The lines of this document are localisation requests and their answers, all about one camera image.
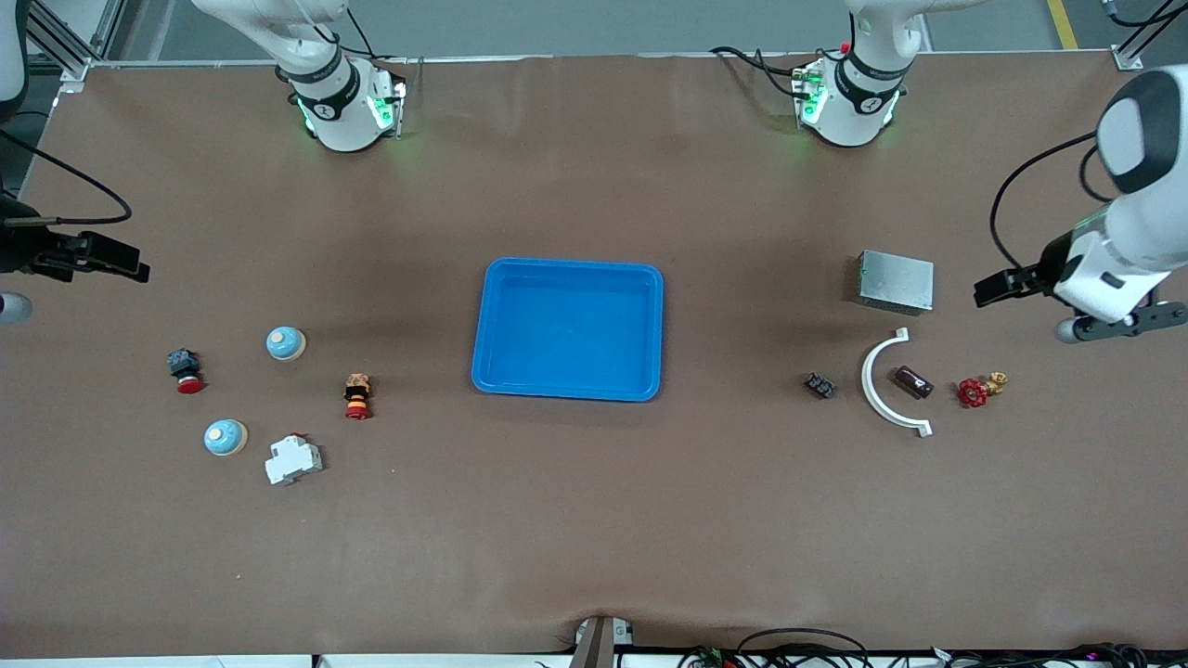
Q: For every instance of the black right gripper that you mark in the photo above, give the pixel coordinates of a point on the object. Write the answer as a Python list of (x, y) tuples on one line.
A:
[(20, 250)]

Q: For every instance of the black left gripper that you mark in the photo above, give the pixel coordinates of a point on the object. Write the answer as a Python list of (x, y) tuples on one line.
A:
[(1047, 267)]

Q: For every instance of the dark brown electrolytic capacitor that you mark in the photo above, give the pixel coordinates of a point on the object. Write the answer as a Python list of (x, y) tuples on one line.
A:
[(912, 381)]

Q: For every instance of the blue round bell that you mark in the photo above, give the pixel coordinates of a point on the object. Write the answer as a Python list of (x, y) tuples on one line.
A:
[(225, 437), (286, 343)]

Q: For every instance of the small black capacitor block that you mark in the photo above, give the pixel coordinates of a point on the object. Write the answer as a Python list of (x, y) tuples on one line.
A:
[(818, 385)]

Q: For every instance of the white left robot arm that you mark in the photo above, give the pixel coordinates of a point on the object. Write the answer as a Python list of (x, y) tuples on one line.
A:
[(849, 116)]

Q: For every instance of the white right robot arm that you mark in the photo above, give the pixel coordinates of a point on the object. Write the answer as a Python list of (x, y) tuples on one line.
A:
[(339, 121)]

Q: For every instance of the blue plastic tray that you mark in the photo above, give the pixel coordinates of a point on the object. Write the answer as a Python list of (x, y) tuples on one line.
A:
[(566, 334)]

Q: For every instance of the grey metal box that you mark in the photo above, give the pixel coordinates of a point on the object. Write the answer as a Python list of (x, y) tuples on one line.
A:
[(896, 283)]

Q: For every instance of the red handwheel brass valve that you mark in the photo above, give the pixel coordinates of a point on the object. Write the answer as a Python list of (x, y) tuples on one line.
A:
[(973, 393)]

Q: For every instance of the red mushroom button black body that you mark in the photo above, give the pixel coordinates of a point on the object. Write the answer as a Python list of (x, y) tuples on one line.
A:
[(186, 369)]

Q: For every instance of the white circuit breaker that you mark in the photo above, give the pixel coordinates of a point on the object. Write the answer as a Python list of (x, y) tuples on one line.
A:
[(292, 460)]

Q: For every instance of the orange and red push button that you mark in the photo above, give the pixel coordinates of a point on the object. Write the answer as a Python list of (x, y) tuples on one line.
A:
[(357, 397)]

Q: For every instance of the brown table cover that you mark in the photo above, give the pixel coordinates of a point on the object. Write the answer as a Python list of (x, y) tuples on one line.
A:
[(594, 520)]

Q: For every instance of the white curved plastic bracket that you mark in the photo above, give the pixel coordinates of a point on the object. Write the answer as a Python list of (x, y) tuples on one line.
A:
[(866, 380)]

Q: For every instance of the aluminium frame with bracket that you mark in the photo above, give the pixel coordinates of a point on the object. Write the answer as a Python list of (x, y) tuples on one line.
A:
[(74, 72), (1128, 58)]

